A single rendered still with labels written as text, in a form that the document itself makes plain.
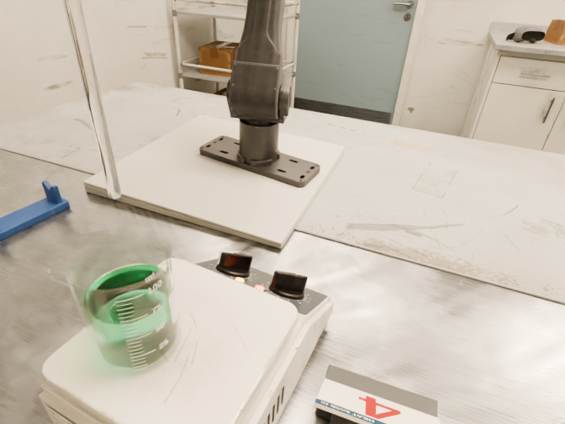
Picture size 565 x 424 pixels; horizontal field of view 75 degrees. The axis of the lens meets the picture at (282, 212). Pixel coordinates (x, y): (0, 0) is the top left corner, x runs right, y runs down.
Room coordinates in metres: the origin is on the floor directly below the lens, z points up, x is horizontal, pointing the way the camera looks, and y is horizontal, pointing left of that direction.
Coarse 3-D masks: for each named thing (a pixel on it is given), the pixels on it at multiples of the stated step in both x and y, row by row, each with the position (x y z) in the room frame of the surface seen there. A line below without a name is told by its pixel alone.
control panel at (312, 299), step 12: (204, 264) 0.26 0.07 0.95; (216, 264) 0.27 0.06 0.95; (228, 276) 0.24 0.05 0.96; (252, 276) 0.26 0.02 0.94; (264, 276) 0.27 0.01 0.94; (264, 288) 0.23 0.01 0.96; (288, 300) 0.22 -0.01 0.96; (300, 300) 0.22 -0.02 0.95; (312, 300) 0.23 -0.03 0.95; (300, 312) 0.20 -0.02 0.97
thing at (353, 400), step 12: (336, 384) 0.18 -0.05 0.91; (324, 396) 0.15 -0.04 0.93; (336, 396) 0.16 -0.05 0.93; (348, 396) 0.16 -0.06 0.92; (360, 396) 0.16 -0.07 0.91; (348, 408) 0.14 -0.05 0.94; (360, 408) 0.15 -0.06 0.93; (372, 408) 0.15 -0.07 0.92; (384, 408) 0.15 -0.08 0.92; (396, 408) 0.16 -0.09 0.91; (384, 420) 0.14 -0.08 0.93; (396, 420) 0.14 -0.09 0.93; (408, 420) 0.14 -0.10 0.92; (420, 420) 0.15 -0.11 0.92; (432, 420) 0.15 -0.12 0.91
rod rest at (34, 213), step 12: (48, 192) 0.42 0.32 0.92; (36, 204) 0.41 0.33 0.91; (48, 204) 0.41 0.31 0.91; (60, 204) 0.41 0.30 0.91; (12, 216) 0.38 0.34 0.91; (24, 216) 0.38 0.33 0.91; (36, 216) 0.38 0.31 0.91; (48, 216) 0.39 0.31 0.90; (0, 228) 0.35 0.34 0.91; (12, 228) 0.36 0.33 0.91; (24, 228) 0.37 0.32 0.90; (0, 240) 0.34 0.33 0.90
